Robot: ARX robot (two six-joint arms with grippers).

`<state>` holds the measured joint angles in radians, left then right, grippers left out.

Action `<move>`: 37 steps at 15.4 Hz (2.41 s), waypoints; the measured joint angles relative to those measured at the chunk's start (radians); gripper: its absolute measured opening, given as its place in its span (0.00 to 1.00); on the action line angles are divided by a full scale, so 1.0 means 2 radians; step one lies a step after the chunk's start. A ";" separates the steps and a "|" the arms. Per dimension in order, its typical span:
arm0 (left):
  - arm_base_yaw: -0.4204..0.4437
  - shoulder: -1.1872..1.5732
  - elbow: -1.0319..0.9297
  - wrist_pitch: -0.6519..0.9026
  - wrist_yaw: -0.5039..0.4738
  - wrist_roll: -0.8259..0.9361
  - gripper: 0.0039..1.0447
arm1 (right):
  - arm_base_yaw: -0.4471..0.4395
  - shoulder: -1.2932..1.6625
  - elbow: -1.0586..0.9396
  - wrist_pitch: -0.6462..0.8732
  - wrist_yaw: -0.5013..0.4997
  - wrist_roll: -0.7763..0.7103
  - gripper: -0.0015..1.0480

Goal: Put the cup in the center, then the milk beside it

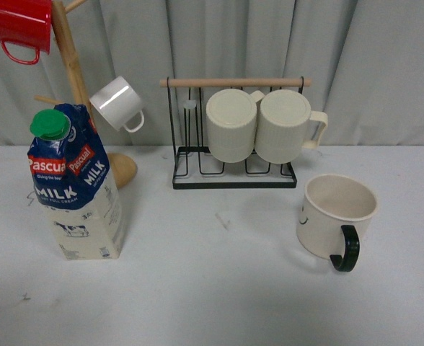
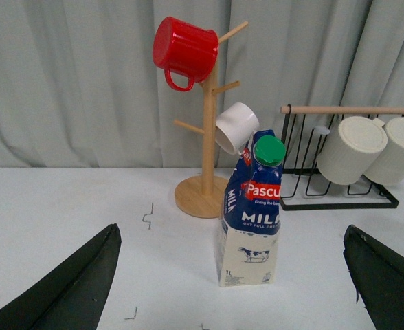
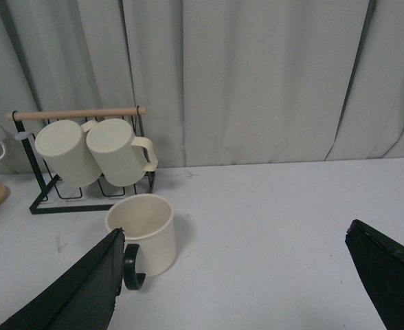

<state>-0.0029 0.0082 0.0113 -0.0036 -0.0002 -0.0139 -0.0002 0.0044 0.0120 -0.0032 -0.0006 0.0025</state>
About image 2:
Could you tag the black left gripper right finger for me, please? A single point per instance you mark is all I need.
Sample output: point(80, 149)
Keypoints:
point(377, 273)

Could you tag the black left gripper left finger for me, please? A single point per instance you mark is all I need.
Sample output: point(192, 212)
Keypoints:
point(72, 295)

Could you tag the blue white milk carton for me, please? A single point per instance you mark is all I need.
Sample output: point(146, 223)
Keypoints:
point(250, 218)

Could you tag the cream ribbed mug right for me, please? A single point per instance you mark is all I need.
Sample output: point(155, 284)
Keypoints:
point(388, 168)

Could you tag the cream ribbed mug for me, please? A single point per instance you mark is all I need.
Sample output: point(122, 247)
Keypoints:
point(388, 168)
point(351, 148)

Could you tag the cream ribbed mug left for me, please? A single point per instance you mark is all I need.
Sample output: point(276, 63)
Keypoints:
point(351, 148)

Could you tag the wooden mug tree stand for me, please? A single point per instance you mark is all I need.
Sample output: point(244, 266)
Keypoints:
point(201, 195)

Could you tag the white ceramic mug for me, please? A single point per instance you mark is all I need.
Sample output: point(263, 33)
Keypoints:
point(235, 126)

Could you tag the red metal mug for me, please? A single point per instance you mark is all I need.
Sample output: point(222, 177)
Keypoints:
point(185, 52)

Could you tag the black wire cup rack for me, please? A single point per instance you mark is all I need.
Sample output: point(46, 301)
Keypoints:
point(304, 134)

